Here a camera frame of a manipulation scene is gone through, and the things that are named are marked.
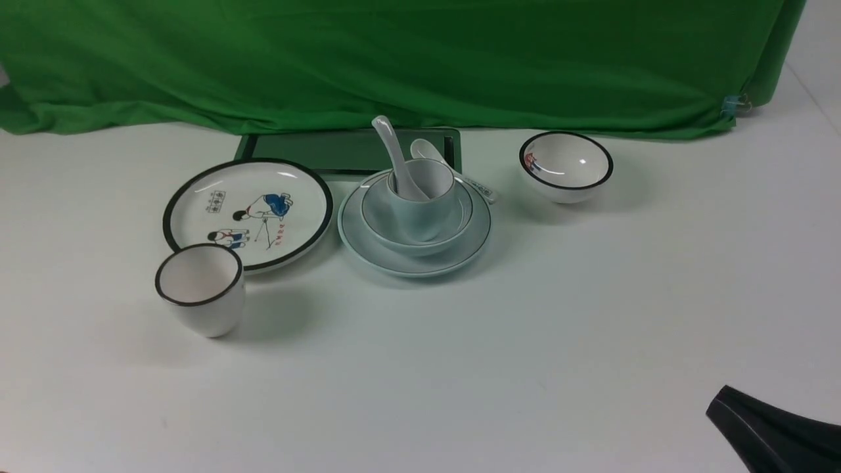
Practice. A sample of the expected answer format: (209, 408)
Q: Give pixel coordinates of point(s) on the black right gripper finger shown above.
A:
(769, 439)

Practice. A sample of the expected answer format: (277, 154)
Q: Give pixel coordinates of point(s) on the pale blue ceramic cup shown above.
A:
(424, 220)

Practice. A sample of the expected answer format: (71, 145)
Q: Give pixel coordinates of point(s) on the plain white ceramic spoon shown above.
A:
(397, 161)

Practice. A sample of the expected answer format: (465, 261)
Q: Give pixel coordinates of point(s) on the pale blue ceramic bowl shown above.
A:
(382, 222)

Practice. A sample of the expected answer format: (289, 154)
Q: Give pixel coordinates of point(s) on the blue binder clip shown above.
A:
(734, 105)

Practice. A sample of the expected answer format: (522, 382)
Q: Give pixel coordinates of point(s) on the small white black-rimmed bowl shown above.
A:
(565, 167)

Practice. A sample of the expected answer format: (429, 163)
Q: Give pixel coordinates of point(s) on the green backdrop cloth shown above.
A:
(636, 69)

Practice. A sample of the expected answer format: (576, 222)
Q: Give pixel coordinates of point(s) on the white patterned ceramic spoon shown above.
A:
(423, 149)

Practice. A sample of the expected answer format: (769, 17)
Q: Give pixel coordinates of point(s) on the pale blue ceramic plate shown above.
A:
(363, 244)

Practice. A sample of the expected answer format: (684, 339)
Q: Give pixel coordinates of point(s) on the dark green rectangular tray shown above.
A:
(350, 152)

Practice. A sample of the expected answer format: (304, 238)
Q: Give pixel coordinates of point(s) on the white plate with cartoon figures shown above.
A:
(270, 212)

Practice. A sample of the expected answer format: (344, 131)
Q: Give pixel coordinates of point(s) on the white black-rimmed cup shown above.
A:
(204, 284)

